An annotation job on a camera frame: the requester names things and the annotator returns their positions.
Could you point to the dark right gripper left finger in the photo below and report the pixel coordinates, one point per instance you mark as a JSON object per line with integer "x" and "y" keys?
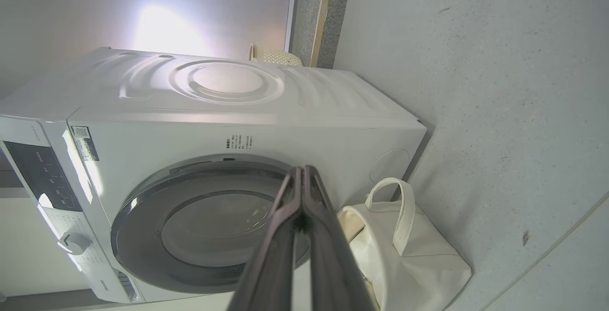
{"x": 271, "y": 263}

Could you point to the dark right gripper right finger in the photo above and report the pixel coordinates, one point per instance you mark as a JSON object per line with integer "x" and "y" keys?
{"x": 333, "y": 263}

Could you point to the black round glass washer door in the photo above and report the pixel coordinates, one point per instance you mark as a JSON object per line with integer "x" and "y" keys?
{"x": 142, "y": 235}

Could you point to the white front-load washing machine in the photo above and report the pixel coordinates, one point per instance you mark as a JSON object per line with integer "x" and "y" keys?
{"x": 214, "y": 121}

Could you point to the white appliance control knob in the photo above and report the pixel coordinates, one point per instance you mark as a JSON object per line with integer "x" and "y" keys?
{"x": 73, "y": 243}

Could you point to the black appliance display panel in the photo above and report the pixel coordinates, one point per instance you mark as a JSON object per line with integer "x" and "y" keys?
{"x": 43, "y": 178}

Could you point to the cream canvas laundry basket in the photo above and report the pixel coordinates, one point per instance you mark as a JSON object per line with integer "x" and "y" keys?
{"x": 418, "y": 273}

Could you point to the printed text warning label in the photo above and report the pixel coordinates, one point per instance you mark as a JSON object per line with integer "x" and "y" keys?
{"x": 240, "y": 141}

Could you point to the beige woven basket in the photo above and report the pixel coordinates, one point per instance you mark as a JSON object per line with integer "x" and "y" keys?
{"x": 278, "y": 56}

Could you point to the grey code sticker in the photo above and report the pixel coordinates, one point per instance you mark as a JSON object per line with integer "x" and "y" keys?
{"x": 85, "y": 143}

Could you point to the wooden baseboard strip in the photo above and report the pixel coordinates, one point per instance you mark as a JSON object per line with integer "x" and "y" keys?
{"x": 322, "y": 16}

